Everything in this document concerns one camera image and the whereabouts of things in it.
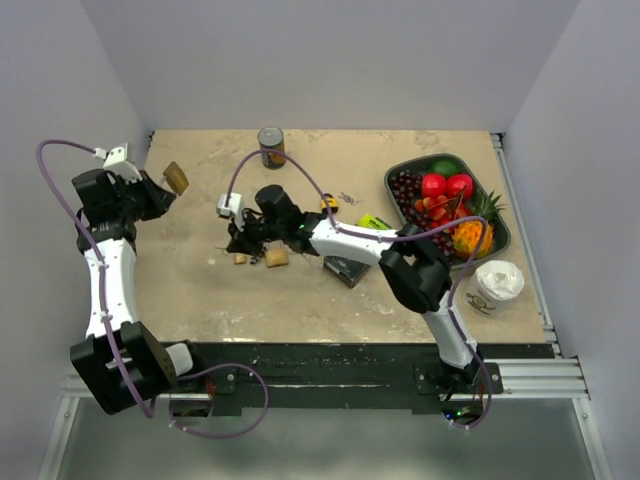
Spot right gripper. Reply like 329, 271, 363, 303
228, 207, 287, 257

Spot small brass padlock keys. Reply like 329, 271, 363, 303
233, 253, 264, 265

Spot large brass padlock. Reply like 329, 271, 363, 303
161, 161, 189, 196

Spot long shackle brass padlock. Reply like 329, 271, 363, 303
264, 242, 289, 268

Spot yellow padlock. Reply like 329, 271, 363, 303
320, 193, 339, 214

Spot silver keys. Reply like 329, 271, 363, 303
339, 192, 361, 205

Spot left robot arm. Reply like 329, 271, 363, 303
70, 163, 207, 415

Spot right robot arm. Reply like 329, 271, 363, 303
217, 185, 492, 394

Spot black green razor box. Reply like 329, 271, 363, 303
323, 214, 391, 288

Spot tin can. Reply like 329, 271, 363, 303
257, 126, 286, 170

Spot dark grape bunch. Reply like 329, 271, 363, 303
389, 169, 459, 264

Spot grey fruit tray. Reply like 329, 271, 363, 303
384, 153, 511, 264

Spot red apple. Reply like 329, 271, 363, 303
421, 173, 447, 198
446, 173, 474, 200

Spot small red fruits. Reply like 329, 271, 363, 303
414, 195, 472, 228

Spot green lime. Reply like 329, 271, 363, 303
429, 158, 460, 178

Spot orange spiky fruit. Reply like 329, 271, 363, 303
452, 221, 495, 259

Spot pineapple crown leaves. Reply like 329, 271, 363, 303
472, 191, 506, 223

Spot white paper cup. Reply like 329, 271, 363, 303
464, 260, 525, 317

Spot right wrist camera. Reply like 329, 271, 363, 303
216, 192, 245, 231

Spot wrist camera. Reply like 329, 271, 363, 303
216, 192, 245, 231
103, 143, 142, 184

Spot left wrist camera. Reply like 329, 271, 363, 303
103, 143, 142, 184

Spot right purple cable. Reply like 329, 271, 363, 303
227, 148, 496, 431

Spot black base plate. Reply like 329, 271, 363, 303
170, 342, 503, 418

